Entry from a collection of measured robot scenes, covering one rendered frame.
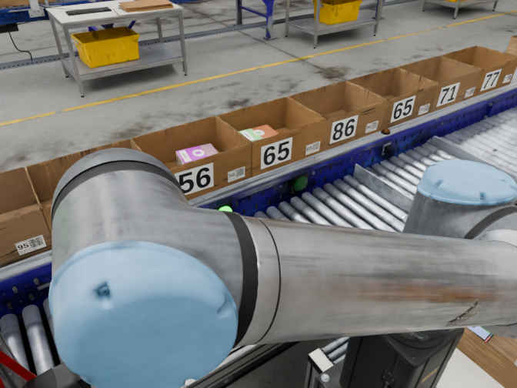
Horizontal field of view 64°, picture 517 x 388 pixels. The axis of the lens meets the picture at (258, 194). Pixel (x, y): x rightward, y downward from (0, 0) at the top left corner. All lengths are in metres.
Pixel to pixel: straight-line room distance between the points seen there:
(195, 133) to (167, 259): 1.60
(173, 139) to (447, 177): 1.28
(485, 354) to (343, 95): 1.46
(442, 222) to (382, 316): 0.37
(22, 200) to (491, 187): 1.52
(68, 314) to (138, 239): 0.06
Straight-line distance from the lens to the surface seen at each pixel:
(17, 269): 1.52
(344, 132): 1.99
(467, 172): 0.80
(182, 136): 1.83
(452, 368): 1.42
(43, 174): 1.72
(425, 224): 0.79
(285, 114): 2.10
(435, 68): 2.91
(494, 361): 1.40
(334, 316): 0.37
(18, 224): 1.47
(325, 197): 1.88
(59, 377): 0.96
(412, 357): 0.99
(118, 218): 0.30
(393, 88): 2.63
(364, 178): 2.02
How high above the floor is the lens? 1.86
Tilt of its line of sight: 36 degrees down
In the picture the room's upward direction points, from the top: 1 degrees clockwise
